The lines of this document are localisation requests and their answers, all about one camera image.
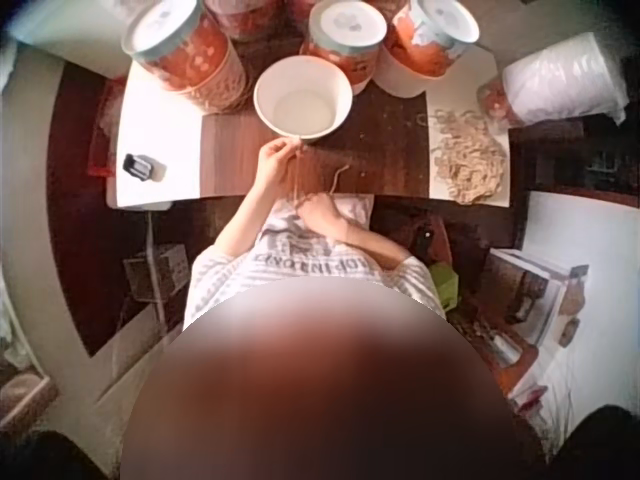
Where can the person's right hand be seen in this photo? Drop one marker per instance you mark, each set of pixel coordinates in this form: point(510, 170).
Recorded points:
point(325, 217)

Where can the person's left hand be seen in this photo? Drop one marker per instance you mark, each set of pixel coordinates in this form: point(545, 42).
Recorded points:
point(272, 167)

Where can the white paper bowl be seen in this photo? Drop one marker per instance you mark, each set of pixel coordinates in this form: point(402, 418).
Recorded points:
point(303, 97)

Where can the orange bucket with white lid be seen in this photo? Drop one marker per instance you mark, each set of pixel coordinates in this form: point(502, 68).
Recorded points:
point(182, 55)
point(245, 17)
point(430, 42)
point(345, 37)

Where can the small black clip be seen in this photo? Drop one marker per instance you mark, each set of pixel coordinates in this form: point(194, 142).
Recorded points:
point(142, 166)

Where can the green bag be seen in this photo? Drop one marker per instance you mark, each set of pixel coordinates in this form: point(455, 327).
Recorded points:
point(444, 285)

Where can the printed cardboard box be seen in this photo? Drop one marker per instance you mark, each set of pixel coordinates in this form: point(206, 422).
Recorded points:
point(532, 295)

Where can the plastic wrapped stack of cups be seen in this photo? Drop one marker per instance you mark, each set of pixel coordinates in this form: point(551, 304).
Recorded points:
point(560, 85)

